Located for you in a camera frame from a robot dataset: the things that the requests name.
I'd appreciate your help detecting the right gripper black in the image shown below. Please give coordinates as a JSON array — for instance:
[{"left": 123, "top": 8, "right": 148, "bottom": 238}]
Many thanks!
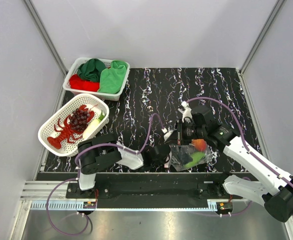
[{"left": 165, "top": 119, "right": 206, "bottom": 146}]

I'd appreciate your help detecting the clear zip top bag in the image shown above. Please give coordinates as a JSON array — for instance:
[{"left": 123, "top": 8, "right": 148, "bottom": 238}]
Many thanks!
[{"left": 164, "top": 145, "right": 212, "bottom": 172}]

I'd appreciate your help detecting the white radish toy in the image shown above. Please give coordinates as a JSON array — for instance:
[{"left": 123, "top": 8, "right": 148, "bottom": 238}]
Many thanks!
[{"left": 82, "top": 111, "right": 106, "bottom": 140}]

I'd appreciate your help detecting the purple grape bunch toy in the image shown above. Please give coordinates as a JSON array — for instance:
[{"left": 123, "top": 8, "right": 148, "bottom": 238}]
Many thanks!
[{"left": 69, "top": 110, "right": 91, "bottom": 133}]

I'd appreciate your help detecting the red lobster toy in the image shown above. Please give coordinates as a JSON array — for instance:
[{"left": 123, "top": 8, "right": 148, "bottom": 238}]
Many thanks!
[{"left": 47, "top": 104, "right": 95, "bottom": 150}]

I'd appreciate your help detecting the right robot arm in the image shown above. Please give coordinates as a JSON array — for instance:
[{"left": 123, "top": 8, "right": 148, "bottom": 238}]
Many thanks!
[{"left": 176, "top": 102, "right": 293, "bottom": 223}]

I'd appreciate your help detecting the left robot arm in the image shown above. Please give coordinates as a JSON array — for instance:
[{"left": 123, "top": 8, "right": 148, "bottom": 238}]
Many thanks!
[{"left": 75, "top": 133, "right": 172, "bottom": 198}]

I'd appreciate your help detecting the black marble pattern mat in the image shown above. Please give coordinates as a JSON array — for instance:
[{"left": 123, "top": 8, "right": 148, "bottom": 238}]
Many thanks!
[{"left": 35, "top": 67, "right": 277, "bottom": 181}]

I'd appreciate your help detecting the green vegetable toy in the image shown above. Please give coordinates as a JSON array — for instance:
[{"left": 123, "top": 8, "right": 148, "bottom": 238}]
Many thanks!
[{"left": 183, "top": 152, "right": 206, "bottom": 169}]

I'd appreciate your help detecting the white perforated empty basket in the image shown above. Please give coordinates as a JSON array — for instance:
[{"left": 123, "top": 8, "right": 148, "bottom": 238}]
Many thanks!
[{"left": 38, "top": 93, "right": 110, "bottom": 157}]

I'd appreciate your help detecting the light green cloth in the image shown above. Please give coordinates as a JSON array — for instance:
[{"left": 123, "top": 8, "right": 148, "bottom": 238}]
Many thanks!
[{"left": 98, "top": 60, "right": 128, "bottom": 94}]

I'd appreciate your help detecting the dark green cloth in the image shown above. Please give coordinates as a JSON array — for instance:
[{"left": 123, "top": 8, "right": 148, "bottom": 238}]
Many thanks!
[{"left": 77, "top": 58, "right": 106, "bottom": 83}]

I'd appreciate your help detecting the red cloth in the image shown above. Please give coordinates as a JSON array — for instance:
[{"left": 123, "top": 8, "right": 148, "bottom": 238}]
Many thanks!
[{"left": 69, "top": 74, "right": 100, "bottom": 92}]

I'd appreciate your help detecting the white basket with cloths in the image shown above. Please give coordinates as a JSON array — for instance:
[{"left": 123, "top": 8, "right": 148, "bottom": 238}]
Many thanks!
[{"left": 63, "top": 57, "right": 130, "bottom": 101}]

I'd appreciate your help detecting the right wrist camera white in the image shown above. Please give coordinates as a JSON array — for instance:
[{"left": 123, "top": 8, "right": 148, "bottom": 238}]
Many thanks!
[{"left": 178, "top": 101, "right": 193, "bottom": 124}]

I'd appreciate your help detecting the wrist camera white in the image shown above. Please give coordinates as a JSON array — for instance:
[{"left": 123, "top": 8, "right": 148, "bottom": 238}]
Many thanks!
[
  {"left": 178, "top": 101, "right": 193, "bottom": 124},
  {"left": 162, "top": 128, "right": 178, "bottom": 144}
]

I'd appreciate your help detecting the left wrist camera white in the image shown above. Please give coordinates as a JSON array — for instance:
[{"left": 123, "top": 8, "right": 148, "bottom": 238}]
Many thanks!
[{"left": 162, "top": 128, "right": 178, "bottom": 144}]

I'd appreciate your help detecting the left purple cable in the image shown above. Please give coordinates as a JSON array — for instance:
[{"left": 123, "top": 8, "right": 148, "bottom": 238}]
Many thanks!
[{"left": 45, "top": 112, "right": 169, "bottom": 237}]

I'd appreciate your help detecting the purple cable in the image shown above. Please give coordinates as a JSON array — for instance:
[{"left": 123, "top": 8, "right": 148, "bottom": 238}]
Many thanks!
[
  {"left": 45, "top": 112, "right": 169, "bottom": 237},
  {"left": 183, "top": 96, "right": 293, "bottom": 219}
]

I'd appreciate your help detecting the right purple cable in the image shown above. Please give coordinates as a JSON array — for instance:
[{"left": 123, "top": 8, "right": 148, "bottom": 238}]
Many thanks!
[{"left": 183, "top": 96, "right": 293, "bottom": 219}]

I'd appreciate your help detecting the white slotted cable duct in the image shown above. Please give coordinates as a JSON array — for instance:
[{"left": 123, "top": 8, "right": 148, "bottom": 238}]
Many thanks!
[{"left": 30, "top": 200, "right": 224, "bottom": 212}]

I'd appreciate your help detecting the aluminium frame rail front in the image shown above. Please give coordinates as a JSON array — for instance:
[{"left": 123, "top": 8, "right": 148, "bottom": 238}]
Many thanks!
[{"left": 20, "top": 181, "right": 292, "bottom": 201}]

